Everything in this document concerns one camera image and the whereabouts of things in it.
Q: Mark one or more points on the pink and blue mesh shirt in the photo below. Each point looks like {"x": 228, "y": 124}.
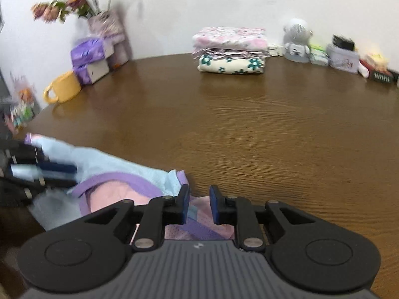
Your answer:
{"x": 103, "y": 165}

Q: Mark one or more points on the pink floral folded cloth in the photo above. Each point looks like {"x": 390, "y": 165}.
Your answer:
{"x": 230, "y": 39}

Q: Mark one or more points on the lilac textured vase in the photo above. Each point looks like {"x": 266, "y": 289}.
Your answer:
{"x": 109, "y": 25}

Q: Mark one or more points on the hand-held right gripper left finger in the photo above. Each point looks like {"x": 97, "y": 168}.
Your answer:
{"x": 184, "y": 207}

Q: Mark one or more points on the white robot-shaped speaker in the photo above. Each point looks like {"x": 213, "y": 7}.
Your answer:
{"x": 296, "y": 34}

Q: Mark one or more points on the yellow mug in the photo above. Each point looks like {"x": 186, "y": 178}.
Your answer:
{"x": 67, "y": 88}

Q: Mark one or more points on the small orange packet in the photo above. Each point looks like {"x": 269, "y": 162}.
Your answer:
{"x": 115, "y": 65}

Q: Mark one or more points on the small white adapter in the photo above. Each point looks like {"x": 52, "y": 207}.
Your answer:
{"x": 276, "y": 50}

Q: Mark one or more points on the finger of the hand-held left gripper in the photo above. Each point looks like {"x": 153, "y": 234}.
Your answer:
{"x": 60, "y": 183}
{"x": 57, "y": 168}

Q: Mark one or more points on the small black box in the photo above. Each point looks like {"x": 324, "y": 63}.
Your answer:
{"x": 343, "y": 42}

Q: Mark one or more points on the lilac tin box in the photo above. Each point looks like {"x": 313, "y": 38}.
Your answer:
{"x": 343, "y": 60}

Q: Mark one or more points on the black box with white print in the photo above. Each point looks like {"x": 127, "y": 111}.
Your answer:
{"x": 382, "y": 77}

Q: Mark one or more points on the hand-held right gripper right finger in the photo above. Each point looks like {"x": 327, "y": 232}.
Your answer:
{"x": 214, "y": 207}

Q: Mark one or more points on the cream green-flowered folded cloth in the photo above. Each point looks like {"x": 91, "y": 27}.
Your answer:
{"x": 230, "y": 65}

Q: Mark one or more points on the yellow and red box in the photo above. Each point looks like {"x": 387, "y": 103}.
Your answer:
{"x": 375, "y": 60}

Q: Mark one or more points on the white and green small box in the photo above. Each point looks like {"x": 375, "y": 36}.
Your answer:
{"x": 319, "y": 56}

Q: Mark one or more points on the purple tissue pack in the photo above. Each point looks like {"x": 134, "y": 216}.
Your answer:
{"x": 87, "y": 51}
{"x": 93, "y": 73}

